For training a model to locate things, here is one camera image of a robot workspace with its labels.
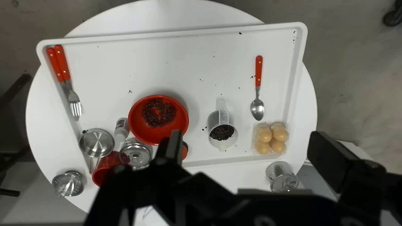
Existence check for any steel tin with lid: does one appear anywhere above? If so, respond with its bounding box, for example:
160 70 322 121
121 138 152 170

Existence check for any glass salt shaker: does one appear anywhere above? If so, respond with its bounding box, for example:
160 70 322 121
114 118 129 141

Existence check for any pack of four eggs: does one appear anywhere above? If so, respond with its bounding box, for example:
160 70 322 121
252 122 289 155

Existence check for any steel colander bowl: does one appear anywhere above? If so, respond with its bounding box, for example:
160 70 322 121
51 171 84 197

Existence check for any small orange lidded cup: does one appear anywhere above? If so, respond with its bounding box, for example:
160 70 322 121
182 142 188 160

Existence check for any red handled spoon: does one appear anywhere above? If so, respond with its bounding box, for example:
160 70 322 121
250 55 265 121

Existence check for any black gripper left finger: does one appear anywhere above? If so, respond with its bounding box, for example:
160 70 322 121
84 131 235 226

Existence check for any small steel bowl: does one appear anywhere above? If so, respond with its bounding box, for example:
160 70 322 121
79 128 114 158

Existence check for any red mug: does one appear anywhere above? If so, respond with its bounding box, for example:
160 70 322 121
92 151 128 187

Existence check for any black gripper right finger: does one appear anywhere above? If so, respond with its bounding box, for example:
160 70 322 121
308 131 402 226

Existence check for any steel pot near eggs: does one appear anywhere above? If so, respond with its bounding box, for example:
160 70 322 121
265 161 299 192

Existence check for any red bowl with beans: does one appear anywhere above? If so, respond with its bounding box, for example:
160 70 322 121
128 94 190 145

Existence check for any white plastic tray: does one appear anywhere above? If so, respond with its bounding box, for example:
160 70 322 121
28 23 308 171

